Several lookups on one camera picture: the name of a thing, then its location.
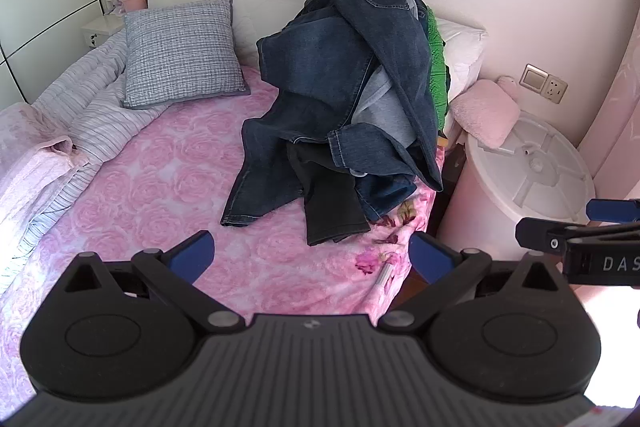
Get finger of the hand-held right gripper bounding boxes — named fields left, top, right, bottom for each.
left=516, top=217, right=640, bottom=253
left=586, top=199, right=640, bottom=224

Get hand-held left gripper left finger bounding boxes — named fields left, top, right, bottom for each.
left=50, top=230, right=246, bottom=334

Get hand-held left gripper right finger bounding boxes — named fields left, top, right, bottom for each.
left=377, top=233, right=576, bottom=334

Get dark blue jeans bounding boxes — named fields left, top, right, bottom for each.
left=312, top=0, right=445, bottom=192
left=220, top=4, right=386, bottom=228

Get white round plastic tub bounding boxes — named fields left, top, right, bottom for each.
left=440, top=114, right=598, bottom=253

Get dark blue denim garment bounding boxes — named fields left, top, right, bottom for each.
left=355, top=172, right=421, bottom=223

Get pink floral bed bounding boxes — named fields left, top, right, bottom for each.
left=0, top=62, right=446, bottom=408

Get pink curtain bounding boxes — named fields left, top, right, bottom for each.
left=577, top=32, right=640, bottom=202

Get black pants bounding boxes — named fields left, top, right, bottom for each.
left=286, top=142, right=373, bottom=247

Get pink plush cloth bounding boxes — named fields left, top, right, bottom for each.
left=448, top=76, right=522, bottom=148

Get grey garment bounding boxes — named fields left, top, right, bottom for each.
left=350, top=67, right=416, bottom=142

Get grey striped quilt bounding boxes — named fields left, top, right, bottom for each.
left=0, top=29, right=171, bottom=298

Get pink pillows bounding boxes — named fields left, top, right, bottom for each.
left=0, top=102, right=101, bottom=258

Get green garment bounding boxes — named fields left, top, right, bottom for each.
left=425, top=6, right=451, bottom=122

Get grey checked pillow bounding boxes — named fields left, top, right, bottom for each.
left=121, top=0, right=252, bottom=110

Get white nightstand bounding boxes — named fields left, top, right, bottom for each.
left=80, top=14, right=128, bottom=48

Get beige wall socket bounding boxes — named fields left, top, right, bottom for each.
left=540, top=76, right=569, bottom=104

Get beige wall switch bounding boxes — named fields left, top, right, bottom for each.
left=519, top=63, right=548, bottom=92

